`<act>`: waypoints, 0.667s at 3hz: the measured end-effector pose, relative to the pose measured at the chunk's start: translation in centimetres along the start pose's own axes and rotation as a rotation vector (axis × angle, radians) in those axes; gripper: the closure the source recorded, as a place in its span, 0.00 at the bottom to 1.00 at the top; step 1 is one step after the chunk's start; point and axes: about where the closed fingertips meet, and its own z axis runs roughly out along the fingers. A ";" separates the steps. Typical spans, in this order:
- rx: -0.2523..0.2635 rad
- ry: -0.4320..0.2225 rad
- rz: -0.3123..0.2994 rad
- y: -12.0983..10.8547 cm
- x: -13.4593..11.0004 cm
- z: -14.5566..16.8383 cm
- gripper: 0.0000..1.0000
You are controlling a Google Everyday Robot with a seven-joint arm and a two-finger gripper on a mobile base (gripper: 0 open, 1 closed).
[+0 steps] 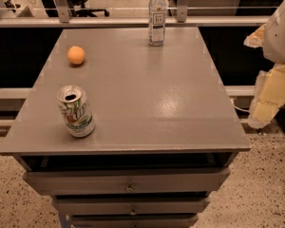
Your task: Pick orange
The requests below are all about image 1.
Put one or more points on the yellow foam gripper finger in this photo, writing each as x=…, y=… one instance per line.
x=269, y=96
x=255, y=39

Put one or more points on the orange fruit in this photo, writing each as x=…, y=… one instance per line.
x=76, y=55

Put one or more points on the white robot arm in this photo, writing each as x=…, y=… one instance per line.
x=273, y=47

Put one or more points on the clear plastic water bottle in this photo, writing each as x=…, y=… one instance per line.
x=156, y=25

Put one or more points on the grey drawer cabinet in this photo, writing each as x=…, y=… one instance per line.
x=165, y=130

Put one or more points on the metal railing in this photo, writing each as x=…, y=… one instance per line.
x=35, y=16

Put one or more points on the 7up soda can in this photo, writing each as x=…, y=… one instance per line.
x=75, y=109

